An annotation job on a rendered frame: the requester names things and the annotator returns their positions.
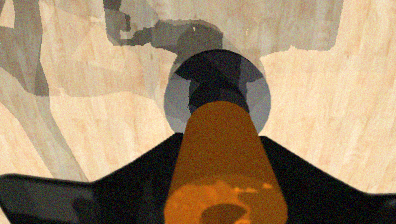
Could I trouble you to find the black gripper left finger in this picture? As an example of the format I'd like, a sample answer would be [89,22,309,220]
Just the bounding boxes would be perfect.
[0,132,184,224]

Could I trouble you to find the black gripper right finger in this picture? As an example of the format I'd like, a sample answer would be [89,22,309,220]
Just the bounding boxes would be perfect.
[259,136,396,224]

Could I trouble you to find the orange knob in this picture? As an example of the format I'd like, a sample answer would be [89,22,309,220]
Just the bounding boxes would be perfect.
[164,101,288,224]

